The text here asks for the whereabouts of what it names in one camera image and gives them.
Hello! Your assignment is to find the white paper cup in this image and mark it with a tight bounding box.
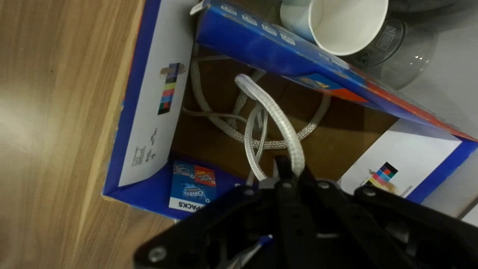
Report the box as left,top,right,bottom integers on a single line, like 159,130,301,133
280,0,390,56

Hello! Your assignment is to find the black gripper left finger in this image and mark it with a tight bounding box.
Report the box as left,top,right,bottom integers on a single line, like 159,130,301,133
133,157,310,269

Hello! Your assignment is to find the white braided string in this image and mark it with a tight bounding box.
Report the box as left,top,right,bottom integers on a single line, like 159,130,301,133
183,54,333,186

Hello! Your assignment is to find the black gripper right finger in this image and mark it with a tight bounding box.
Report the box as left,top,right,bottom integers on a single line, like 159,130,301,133
299,169,478,269

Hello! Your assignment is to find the blue cardboard snack box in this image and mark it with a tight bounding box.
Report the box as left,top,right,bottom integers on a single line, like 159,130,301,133
102,0,478,222

